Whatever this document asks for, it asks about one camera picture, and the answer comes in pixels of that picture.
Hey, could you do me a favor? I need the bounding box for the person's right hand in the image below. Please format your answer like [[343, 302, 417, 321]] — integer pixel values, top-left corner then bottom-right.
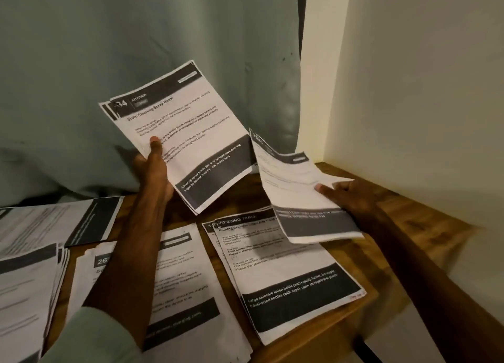
[[315, 179, 381, 228]]

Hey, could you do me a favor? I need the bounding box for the person's left hand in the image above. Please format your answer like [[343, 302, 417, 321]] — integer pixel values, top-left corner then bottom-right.
[[132, 136, 174, 206]]

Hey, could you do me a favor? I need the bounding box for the Wipe Wall Tiles paper stack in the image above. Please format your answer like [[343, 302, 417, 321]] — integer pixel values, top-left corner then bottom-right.
[[248, 128, 365, 244]]

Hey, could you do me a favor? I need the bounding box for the person's left forearm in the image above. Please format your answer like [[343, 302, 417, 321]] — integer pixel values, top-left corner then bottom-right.
[[43, 193, 170, 363]]

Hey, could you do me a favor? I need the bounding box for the person's right forearm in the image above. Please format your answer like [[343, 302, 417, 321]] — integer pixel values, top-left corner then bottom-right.
[[362, 213, 504, 363]]

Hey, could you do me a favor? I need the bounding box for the pale green curtain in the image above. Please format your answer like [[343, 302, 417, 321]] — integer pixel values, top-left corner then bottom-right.
[[0, 0, 308, 206]]

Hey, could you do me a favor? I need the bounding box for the black bar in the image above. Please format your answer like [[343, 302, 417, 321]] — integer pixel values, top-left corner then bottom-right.
[[353, 337, 385, 363]]

